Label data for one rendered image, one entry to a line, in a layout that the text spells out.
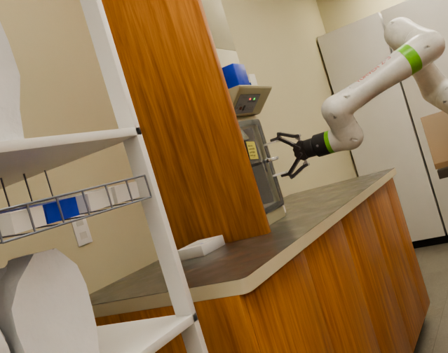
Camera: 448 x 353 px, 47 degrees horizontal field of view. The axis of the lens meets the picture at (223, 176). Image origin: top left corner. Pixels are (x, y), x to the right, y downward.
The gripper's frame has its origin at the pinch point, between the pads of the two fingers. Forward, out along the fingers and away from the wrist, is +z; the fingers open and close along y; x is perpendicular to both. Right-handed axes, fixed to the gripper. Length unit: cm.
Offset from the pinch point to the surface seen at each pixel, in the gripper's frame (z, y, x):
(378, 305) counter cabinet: -21, -74, -17
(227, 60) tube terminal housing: 5.6, 46.0, 0.7
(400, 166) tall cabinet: 7, -42, -290
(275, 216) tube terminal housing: 5.7, -23.9, 0.5
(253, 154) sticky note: 4.3, 4.3, 5.9
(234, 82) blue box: -3.4, 32.9, 19.4
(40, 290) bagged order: -12, -10, 138
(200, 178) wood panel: 18.2, 1.2, 29.2
